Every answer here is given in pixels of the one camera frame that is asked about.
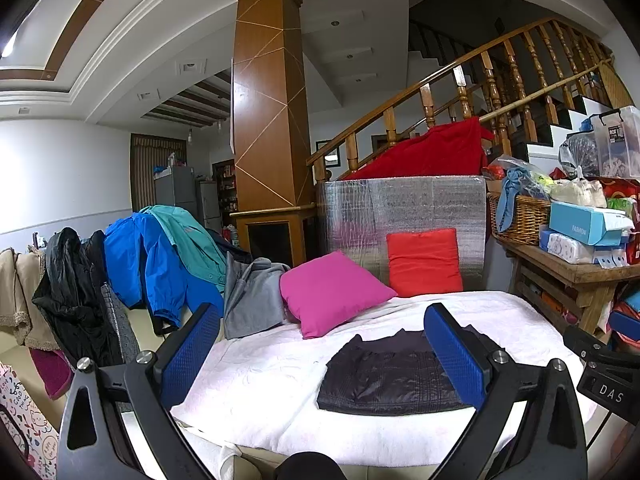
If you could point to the grey refrigerator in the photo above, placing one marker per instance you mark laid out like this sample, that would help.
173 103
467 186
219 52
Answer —
175 186

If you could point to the blue tissue box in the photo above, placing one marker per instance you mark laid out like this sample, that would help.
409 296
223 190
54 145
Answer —
590 225

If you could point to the blue cloth in basket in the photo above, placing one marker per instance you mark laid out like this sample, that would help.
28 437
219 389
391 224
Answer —
519 181

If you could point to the teal shirt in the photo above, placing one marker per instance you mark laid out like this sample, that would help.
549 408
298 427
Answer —
197 250

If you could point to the beige garment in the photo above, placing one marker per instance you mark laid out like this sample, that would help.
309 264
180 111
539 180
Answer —
21 275

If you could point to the clear plastic storage box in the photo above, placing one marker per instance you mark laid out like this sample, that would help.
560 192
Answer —
612 148

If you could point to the red pillow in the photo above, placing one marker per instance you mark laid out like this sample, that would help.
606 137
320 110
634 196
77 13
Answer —
424 263

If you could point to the black shiny jacket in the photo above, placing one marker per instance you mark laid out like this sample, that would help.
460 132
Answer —
69 297

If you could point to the silver foil insulation panel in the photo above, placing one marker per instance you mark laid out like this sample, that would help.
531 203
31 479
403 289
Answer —
357 215

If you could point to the white bed blanket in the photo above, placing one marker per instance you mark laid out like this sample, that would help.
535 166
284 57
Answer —
260 391

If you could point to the cartoon patterned bag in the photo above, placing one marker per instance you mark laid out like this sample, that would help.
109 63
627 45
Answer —
35 438

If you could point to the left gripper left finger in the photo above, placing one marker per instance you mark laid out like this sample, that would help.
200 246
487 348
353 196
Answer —
94 443

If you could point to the grey knitted garment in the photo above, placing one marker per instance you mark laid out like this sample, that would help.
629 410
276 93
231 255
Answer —
116 313

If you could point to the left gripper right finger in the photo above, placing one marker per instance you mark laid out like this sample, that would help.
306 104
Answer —
527 422

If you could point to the red cloth on panel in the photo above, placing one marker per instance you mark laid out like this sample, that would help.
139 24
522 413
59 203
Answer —
454 149

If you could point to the black quilted jacket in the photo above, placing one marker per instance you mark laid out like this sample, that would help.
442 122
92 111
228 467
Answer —
409 373

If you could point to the wooden stair railing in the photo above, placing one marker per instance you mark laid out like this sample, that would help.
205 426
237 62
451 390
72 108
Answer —
549 60

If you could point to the blue jacket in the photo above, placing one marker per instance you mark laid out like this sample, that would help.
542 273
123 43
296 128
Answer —
145 271

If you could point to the white tissue pack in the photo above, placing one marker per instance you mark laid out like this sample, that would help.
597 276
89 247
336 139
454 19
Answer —
574 252

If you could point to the wooden pillar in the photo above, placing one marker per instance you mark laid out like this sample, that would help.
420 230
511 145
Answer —
270 133

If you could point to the wicker basket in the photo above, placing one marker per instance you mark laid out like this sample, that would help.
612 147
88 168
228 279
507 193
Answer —
529 216

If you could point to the pink pillow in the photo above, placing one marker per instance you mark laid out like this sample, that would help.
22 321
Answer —
329 291

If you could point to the magenta cloth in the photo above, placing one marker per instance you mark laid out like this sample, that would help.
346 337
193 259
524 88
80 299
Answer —
54 371

